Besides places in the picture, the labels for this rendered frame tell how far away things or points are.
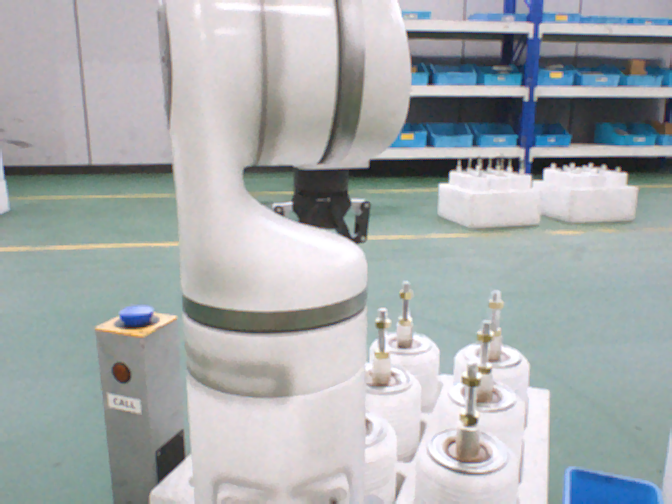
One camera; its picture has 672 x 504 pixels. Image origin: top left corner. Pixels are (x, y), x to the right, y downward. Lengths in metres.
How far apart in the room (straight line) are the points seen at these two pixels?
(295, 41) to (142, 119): 5.64
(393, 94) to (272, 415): 0.15
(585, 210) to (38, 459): 2.79
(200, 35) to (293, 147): 0.06
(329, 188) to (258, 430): 0.53
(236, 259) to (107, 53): 5.72
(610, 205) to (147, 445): 2.92
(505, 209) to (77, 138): 4.18
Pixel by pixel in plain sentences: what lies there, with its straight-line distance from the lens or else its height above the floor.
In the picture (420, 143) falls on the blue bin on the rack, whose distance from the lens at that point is 5.27.
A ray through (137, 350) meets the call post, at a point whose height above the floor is 0.29.
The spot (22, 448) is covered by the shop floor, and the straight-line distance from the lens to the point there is 1.19.
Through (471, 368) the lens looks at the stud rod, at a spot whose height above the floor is 0.34.
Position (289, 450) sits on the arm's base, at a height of 0.41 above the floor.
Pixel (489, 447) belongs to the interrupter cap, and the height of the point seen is 0.25.
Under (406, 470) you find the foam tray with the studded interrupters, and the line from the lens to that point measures 0.69.
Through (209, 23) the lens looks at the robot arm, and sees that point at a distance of 0.24.
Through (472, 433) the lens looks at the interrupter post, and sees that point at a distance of 0.57.
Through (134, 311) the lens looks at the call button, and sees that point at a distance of 0.74.
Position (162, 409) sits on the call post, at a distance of 0.77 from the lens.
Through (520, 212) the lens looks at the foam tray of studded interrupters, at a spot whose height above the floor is 0.07.
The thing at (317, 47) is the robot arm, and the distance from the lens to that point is 0.24.
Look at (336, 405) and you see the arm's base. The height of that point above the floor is 0.43.
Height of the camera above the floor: 0.56
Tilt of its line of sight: 14 degrees down
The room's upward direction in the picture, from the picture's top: straight up
